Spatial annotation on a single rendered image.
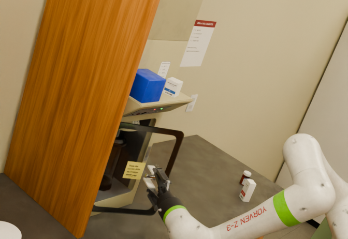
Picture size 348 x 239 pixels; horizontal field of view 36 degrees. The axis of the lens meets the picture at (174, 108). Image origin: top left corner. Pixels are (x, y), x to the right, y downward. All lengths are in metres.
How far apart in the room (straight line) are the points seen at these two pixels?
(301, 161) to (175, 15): 0.71
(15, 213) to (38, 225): 0.10
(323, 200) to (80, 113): 0.90
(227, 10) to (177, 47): 1.07
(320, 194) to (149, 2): 0.80
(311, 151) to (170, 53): 0.67
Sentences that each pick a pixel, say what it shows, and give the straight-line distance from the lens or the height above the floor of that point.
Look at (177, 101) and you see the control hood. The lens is 2.05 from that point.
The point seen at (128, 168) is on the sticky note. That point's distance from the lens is 2.11.
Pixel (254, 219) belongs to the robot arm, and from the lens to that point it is 1.79.
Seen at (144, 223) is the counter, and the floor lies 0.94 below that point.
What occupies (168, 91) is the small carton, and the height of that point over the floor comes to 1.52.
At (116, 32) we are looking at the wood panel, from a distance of 1.84.
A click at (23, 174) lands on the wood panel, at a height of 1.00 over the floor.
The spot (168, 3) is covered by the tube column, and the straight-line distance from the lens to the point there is 1.95.
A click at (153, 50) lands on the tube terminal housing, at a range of 1.99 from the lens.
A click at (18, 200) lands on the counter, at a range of 2.23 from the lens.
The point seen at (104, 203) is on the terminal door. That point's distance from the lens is 2.17.
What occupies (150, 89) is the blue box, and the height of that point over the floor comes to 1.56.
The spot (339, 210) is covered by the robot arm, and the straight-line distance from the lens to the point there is 2.09.
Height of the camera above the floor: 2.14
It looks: 19 degrees down
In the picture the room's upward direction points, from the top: 20 degrees clockwise
